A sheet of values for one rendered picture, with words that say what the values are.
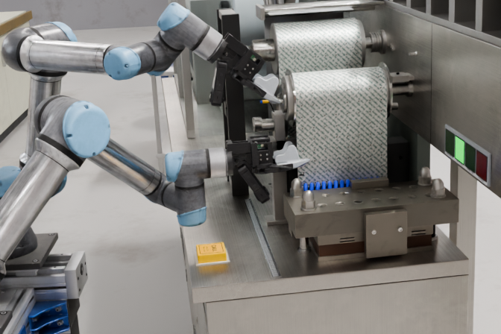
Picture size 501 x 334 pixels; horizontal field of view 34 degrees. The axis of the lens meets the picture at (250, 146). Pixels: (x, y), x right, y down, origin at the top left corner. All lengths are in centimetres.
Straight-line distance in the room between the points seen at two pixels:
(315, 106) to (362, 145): 17
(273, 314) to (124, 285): 219
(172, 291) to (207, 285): 205
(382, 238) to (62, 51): 90
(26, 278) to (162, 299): 155
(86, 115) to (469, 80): 82
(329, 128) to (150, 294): 204
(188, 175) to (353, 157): 43
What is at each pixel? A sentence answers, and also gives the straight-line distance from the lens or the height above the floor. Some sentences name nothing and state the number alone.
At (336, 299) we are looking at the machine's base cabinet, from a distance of 195.
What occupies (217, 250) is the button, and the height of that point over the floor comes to 92.
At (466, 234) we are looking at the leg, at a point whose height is 79.
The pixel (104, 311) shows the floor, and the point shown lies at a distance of 384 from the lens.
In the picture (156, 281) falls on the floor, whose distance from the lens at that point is 407.
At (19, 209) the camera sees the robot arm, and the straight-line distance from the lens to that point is 180.
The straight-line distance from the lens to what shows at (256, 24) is 305.
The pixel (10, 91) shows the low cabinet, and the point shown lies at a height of 37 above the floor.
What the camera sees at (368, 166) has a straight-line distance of 213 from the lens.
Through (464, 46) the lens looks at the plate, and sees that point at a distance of 182.
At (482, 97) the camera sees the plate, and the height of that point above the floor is 133.
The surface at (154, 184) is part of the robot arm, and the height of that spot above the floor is 105.
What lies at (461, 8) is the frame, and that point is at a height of 149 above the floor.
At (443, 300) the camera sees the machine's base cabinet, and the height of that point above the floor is 80.
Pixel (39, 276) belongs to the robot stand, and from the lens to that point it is 240.
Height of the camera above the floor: 172
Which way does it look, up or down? 16 degrees down
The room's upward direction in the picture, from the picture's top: 3 degrees counter-clockwise
